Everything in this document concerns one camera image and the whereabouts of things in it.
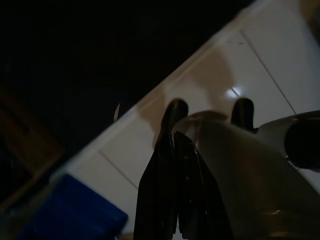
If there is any dark cabinet front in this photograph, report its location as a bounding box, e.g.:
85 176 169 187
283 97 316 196
0 0 253 176

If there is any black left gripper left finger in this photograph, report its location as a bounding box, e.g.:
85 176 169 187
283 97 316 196
133 131 180 240

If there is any grey robot right leg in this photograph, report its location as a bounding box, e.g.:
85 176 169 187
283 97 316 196
257 111 320 174

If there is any black robot left foot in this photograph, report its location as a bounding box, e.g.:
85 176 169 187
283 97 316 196
158 97 256 135

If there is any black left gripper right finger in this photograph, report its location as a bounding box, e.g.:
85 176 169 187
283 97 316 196
173 131 234 240

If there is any brown wooden panel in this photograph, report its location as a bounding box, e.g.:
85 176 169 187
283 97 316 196
0 84 64 208

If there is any blue plastic crate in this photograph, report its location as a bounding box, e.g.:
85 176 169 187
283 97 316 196
13 173 129 240

